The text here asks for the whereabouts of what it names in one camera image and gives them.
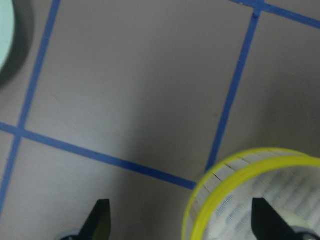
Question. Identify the yellow rimmed steamer centre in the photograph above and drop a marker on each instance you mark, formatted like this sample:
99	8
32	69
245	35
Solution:
220	208

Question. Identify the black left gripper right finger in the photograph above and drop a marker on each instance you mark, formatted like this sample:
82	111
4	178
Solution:
267	224

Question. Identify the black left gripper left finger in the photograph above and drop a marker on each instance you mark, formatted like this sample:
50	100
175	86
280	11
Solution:
98	224

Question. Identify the light green plate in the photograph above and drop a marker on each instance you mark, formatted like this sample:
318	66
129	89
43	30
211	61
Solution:
7	30

